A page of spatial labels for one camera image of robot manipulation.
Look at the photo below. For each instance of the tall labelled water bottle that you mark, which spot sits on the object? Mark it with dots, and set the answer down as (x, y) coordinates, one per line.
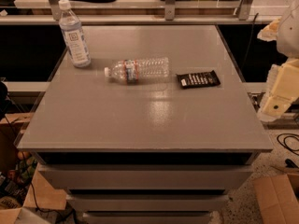
(73, 35)

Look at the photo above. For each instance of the cardboard box left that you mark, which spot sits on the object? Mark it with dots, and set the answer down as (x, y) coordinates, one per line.
(42, 196)

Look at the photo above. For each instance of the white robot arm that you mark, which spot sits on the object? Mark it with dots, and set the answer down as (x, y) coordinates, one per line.
(286, 32)

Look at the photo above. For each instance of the cardboard box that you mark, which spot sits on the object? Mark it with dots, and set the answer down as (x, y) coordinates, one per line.
(42, 196)
(278, 198)

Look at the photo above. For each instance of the grey drawer cabinet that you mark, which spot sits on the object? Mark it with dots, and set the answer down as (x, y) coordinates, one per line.
(150, 153)

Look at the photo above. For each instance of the clear crinkled water bottle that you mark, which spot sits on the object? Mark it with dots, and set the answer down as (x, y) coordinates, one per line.
(132, 71)

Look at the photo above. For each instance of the cardboard box right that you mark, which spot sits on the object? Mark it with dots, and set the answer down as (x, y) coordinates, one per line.
(278, 198)

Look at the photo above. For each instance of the metal rail frame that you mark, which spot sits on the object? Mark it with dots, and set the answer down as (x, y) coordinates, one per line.
(267, 10)

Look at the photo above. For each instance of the black snack bar packet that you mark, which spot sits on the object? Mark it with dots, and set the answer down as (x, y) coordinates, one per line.
(198, 80)

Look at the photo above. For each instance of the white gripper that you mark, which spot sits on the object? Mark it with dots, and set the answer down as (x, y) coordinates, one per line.
(290, 36)

